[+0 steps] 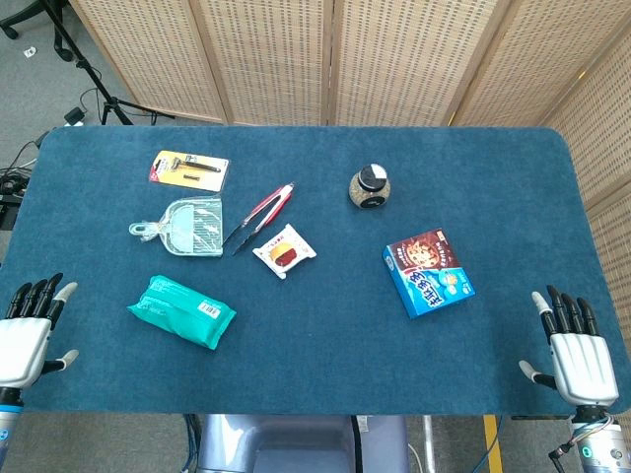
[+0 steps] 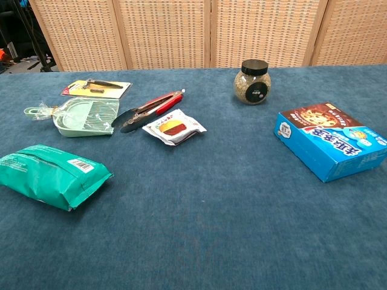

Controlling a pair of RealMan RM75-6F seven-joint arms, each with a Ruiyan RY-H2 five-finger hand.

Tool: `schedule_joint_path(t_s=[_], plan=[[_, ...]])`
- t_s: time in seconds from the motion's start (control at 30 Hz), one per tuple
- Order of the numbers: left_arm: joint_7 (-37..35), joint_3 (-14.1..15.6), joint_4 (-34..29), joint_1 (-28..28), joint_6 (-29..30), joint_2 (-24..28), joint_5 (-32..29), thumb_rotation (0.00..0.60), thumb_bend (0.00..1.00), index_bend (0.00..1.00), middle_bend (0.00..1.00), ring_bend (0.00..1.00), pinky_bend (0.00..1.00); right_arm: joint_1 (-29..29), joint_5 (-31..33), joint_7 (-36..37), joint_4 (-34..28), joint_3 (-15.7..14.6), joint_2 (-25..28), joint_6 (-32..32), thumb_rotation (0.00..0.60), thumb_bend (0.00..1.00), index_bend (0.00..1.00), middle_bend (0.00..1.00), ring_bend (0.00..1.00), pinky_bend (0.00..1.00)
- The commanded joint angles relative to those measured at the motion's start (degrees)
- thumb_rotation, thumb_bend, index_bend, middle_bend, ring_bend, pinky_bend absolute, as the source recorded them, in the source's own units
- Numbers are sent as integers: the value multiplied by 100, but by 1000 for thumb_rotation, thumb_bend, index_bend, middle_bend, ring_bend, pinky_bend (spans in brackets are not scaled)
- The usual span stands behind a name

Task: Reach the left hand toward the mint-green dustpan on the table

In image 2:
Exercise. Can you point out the black tripod stand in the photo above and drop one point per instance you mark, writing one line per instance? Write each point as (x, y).
(36, 45)

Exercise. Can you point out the woven rattan folding screen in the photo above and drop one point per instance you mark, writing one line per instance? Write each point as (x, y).
(193, 33)

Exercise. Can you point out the blue table cloth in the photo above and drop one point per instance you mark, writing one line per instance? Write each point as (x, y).
(193, 211)

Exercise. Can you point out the round glass jar black lid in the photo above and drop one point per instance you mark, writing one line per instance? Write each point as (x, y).
(252, 87)

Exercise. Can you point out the white snack sachet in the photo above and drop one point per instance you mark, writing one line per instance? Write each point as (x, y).
(173, 127)

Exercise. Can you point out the carded black peeler pack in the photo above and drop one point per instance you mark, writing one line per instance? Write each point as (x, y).
(96, 88)

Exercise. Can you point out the light green plastic scoop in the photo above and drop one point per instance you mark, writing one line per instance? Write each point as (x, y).
(75, 119)

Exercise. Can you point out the blue cookie box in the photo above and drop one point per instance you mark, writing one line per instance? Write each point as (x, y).
(329, 145)

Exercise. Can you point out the green plastic snack bag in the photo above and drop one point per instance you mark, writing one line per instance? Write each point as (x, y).
(45, 175)

